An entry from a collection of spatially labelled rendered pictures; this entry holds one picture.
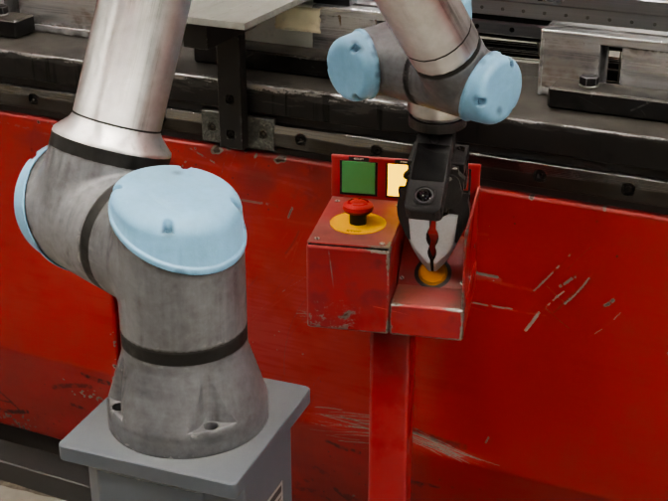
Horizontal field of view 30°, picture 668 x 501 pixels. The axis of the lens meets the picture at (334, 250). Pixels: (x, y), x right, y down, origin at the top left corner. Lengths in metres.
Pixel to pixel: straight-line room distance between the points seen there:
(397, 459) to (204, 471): 0.65
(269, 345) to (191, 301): 0.94
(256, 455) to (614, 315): 0.77
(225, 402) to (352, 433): 0.92
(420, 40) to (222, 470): 0.46
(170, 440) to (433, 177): 0.52
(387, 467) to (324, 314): 0.27
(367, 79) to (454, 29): 0.15
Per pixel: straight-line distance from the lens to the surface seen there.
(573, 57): 1.80
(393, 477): 1.75
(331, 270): 1.55
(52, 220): 1.19
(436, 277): 1.61
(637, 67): 1.78
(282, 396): 1.22
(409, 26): 1.24
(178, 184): 1.11
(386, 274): 1.54
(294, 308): 1.96
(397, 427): 1.71
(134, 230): 1.07
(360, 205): 1.58
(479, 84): 1.28
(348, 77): 1.39
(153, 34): 1.17
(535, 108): 1.76
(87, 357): 2.24
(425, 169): 1.49
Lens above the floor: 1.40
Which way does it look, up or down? 24 degrees down
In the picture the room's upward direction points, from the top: straight up
